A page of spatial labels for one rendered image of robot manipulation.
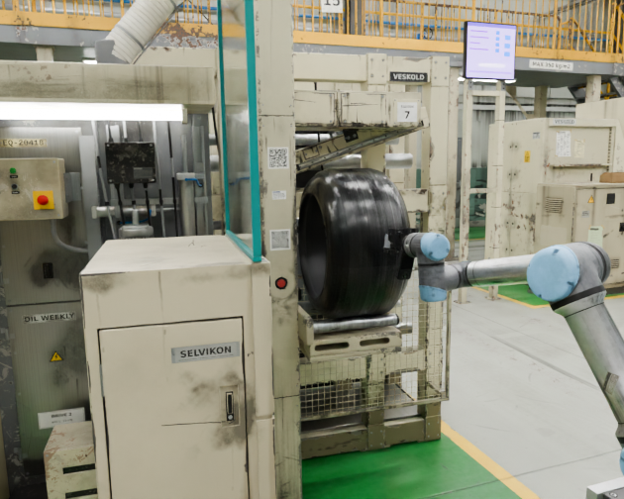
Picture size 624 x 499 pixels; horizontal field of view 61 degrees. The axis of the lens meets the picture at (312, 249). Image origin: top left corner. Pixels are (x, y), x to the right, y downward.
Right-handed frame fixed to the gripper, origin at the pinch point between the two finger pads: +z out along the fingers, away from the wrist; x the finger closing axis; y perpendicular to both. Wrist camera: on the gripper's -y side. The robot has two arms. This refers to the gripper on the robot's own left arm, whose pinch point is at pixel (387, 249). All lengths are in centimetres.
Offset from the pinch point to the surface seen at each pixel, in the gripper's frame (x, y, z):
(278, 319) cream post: 33.4, -25.0, 24.5
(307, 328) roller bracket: 25.6, -26.9, 13.2
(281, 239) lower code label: 31.8, 4.5, 21.2
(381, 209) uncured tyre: 0.0, 13.7, 3.9
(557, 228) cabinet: -343, -6, 328
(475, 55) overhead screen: -234, 170, 309
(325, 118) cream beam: 7, 52, 42
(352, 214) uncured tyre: 11.1, 12.3, 3.4
